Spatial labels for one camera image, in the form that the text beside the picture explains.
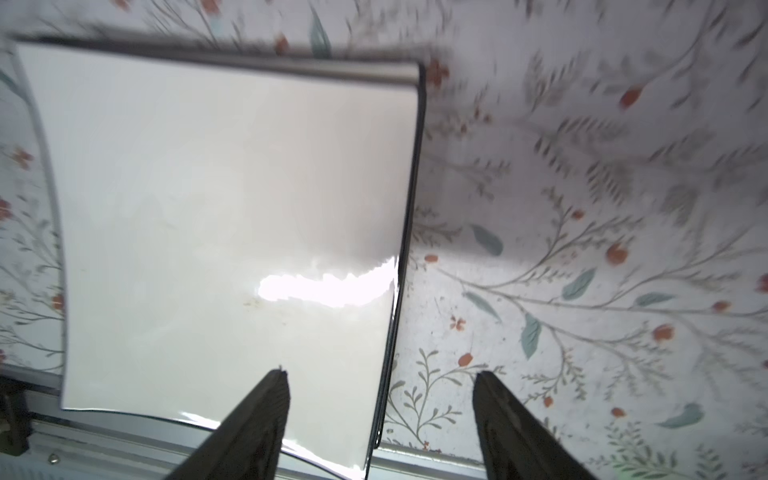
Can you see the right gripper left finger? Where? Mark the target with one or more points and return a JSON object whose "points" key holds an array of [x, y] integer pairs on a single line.
{"points": [[247, 444]]}

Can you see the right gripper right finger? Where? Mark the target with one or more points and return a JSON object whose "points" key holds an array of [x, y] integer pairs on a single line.
{"points": [[514, 444]]}

